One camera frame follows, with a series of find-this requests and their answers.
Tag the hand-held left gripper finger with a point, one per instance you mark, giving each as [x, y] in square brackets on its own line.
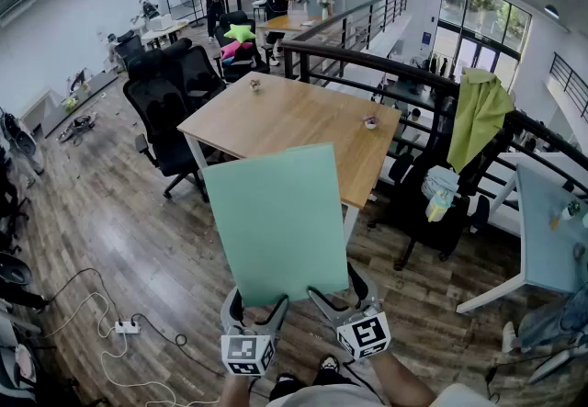
[277, 318]
[226, 313]

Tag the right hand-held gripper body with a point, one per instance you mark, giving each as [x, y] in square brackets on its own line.
[365, 334]

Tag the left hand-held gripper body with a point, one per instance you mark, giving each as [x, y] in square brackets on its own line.
[241, 350]

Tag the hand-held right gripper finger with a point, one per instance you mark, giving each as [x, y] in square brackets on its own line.
[330, 309]
[369, 295]

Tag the mint green board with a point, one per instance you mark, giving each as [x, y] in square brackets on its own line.
[275, 221]

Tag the person's left forearm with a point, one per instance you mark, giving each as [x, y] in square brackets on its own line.
[236, 391]

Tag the person's right forearm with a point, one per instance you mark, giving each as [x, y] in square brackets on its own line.
[399, 382]

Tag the person's black and white shoe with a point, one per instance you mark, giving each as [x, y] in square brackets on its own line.
[330, 363]

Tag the person's white shirt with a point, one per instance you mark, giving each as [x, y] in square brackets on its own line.
[367, 398]

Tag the person's black trousers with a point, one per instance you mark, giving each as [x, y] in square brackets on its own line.
[294, 387]

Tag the black chair with clutter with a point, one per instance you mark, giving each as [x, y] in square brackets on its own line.
[427, 230]

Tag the white power strip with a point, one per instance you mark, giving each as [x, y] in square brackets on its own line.
[127, 327]

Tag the light blue cloth bundle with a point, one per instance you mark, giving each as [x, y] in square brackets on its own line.
[441, 180]

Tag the small pink potted plant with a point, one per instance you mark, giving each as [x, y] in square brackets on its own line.
[370, 121]

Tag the light blue table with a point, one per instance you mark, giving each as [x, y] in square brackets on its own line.
[546, 235]

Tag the black mesh office chair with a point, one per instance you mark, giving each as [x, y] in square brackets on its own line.
[161, 120]
[200, 70]

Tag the lime green cloth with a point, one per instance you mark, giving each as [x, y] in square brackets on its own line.
[478, 116]

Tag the white vase with green plant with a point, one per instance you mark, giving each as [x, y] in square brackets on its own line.
[569, 211]

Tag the small green potted plant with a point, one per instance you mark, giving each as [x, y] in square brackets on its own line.
[255, 85]

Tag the black balcony railing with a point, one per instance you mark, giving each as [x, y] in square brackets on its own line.
[367, 60]

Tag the black equipment pile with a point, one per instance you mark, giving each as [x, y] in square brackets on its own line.
[78, 126]

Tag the black office chair with pillows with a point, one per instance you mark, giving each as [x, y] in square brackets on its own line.
[243, 67]

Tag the pink star pillow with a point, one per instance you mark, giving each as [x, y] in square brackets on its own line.
[235, 50]

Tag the small black office chair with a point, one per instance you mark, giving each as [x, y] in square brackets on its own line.
[130, 49]

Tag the green star pillow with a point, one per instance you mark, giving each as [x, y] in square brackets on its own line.
[240, 32]

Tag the long wooden background table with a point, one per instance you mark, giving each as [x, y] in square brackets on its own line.
[287, 23]

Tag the round white table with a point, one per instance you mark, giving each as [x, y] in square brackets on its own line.
[163, 30]

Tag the black railing across hall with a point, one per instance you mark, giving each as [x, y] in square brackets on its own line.
[569, 83]

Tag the large glass entrance window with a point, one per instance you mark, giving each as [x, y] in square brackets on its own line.
[478, 24]

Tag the white vase with flowers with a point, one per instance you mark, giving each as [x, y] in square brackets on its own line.
[324, 5]

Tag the black dome pendant lamp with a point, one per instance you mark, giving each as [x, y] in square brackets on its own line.
[551, 11]

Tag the blue wall sign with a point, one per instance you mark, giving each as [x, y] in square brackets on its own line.
[426, 38]

